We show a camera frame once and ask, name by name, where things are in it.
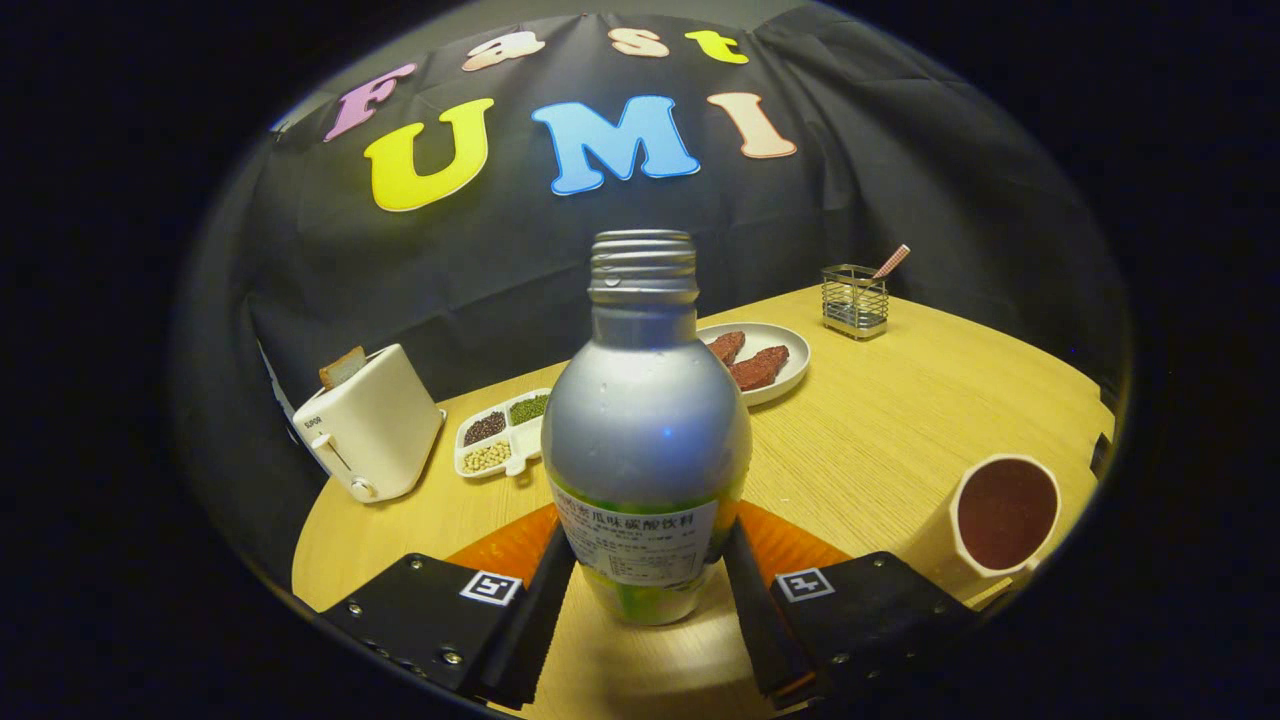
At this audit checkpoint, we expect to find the striped straw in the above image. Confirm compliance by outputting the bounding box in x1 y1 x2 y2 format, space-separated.
855 244 912 301

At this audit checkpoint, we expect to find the wire utensil holder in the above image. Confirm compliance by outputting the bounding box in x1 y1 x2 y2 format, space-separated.
821 263 890 341

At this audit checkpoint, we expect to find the cream cup with wooden handle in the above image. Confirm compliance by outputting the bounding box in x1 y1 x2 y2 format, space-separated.
945 454 1063 611

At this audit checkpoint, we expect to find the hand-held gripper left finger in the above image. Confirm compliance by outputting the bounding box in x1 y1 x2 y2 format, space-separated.
318 503 579 713

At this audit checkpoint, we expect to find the white toaster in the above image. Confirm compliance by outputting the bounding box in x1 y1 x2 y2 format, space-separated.
292 343 447 504

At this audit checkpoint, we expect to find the silver juice bottle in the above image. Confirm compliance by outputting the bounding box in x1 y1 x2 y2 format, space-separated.
540 230 753 627

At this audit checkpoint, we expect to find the wooden table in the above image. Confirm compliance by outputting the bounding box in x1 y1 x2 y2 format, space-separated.
290 285 1116 720

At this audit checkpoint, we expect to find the toast slice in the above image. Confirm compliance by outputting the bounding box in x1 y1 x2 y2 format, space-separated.
318 345 368 391

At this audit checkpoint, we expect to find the white oval plate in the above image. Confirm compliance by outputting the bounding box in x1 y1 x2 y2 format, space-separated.
697 321 812 407

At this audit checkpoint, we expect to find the white divided bean dish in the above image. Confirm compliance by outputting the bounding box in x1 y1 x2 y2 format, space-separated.
454 388 553 481

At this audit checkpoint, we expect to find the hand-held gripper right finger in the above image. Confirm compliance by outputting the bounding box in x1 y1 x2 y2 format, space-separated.
722 500 986 711

